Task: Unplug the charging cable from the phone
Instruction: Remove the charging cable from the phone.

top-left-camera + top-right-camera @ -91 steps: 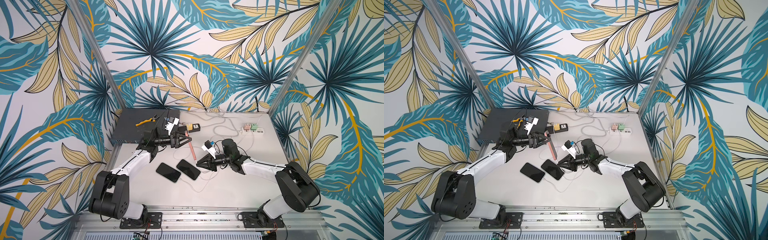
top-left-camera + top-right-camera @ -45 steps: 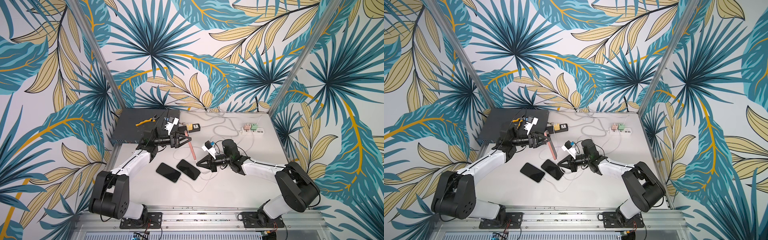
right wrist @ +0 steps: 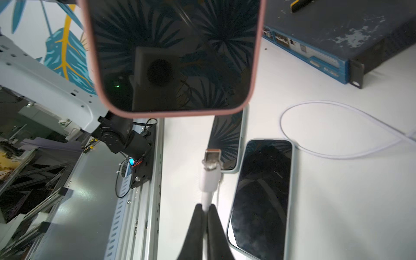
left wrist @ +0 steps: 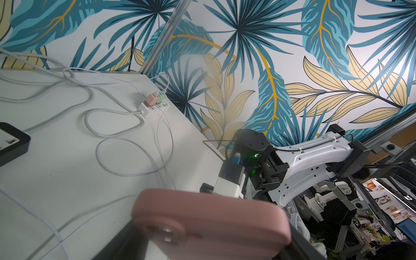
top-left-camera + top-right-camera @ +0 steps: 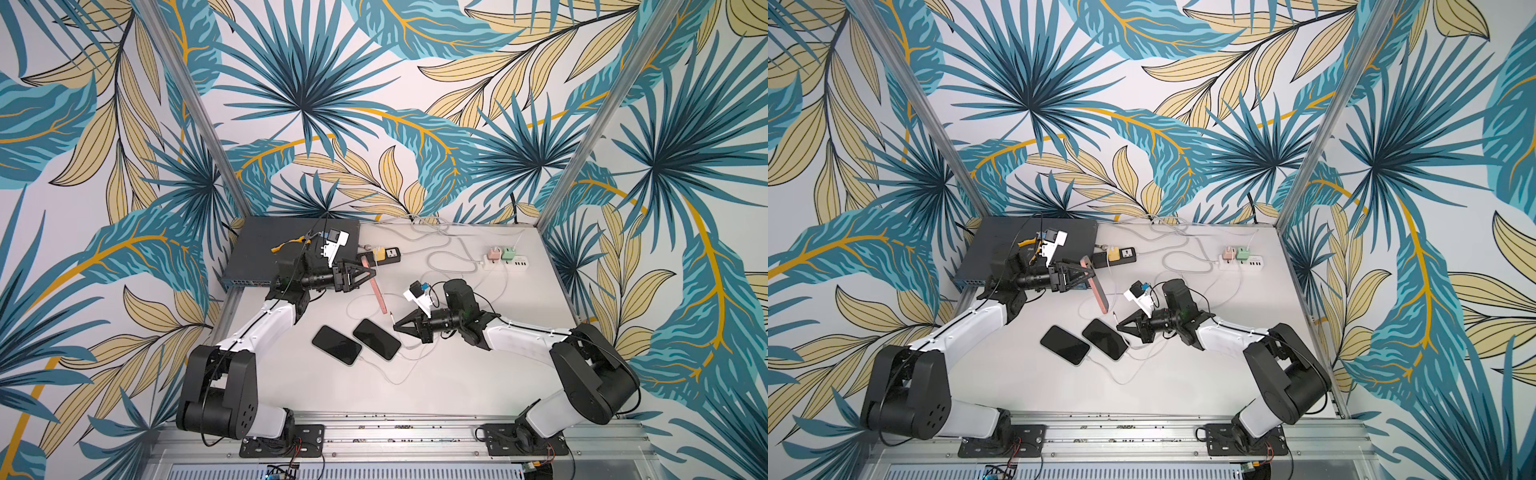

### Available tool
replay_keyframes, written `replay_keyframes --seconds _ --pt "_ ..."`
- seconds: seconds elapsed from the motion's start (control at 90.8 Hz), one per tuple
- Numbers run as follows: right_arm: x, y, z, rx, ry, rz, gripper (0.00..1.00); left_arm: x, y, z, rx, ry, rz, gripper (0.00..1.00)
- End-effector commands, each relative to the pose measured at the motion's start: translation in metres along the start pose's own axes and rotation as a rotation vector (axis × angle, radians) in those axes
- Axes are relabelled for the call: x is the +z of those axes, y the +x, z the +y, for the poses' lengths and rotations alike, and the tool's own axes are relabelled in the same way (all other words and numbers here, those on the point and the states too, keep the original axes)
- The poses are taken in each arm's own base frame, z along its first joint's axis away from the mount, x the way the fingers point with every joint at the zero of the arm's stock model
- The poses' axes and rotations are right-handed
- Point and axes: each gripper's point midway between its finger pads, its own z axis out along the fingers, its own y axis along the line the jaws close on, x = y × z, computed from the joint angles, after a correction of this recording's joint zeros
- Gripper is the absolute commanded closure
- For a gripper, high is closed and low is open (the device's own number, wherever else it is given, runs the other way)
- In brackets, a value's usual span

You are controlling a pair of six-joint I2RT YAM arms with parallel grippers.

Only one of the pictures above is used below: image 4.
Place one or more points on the pink charger plug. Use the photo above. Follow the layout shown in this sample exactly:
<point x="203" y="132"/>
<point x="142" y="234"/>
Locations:
<point x="152" y="99"/>

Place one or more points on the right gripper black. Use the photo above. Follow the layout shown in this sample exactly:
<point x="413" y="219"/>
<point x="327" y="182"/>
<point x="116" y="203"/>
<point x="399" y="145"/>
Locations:
<point x="259" y="158"/>

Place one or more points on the white power strip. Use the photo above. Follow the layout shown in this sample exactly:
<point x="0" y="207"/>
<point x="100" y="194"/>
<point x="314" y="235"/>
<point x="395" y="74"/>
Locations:
<point x="156" y="110"/>

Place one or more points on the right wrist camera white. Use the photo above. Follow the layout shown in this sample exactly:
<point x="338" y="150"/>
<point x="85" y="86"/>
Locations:
<point x="231" y="178"/>

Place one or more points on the white charging cable pink phone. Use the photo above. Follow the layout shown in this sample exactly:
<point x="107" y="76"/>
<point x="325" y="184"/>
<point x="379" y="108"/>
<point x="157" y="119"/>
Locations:
<point x="126" y="158"/>

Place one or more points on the green charger plug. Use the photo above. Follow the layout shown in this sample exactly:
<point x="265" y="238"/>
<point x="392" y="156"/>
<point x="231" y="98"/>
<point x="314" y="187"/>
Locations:
<point x="162" y="97"/>

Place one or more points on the black power socket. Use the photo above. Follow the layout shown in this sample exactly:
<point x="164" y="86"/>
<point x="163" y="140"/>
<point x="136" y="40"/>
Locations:
<point x="14" y="143"/>

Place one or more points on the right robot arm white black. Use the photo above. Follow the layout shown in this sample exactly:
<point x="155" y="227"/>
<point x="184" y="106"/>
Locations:
<point x="328" y="156"/>

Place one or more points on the right aluminium corner post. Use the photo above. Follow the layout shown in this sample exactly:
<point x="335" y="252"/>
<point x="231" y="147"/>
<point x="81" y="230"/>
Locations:
<point x="165" y="35"/>

